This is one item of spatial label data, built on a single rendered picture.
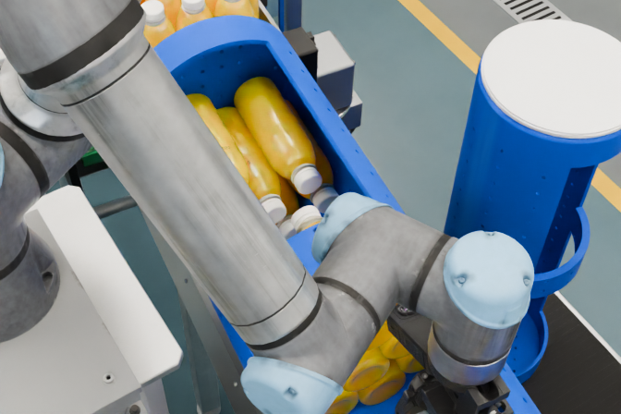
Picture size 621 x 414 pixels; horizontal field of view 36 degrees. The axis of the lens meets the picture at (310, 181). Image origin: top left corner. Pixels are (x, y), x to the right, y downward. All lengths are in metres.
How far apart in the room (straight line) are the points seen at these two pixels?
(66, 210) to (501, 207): 0.80
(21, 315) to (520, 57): 0.96
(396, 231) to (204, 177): 0.22
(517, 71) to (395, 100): 1.39
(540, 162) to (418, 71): 1.54
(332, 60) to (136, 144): 1.25
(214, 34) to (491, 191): 0.61
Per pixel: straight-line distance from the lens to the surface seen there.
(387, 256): 0.83
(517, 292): 0.81
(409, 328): 1.01
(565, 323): 2.44
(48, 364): 1.11
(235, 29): 1.41
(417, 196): 2.79
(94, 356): 1.10
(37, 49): 0.65
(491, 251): 0.82
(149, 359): 1.18
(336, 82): 1.91
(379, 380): 1.29
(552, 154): 1.62
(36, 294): 1.11
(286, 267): 0.74
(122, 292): 1.23
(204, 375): 2.22
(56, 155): 1.04
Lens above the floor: 2.17
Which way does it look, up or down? 51 degrees down
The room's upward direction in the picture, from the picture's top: 2 degrees clockwise
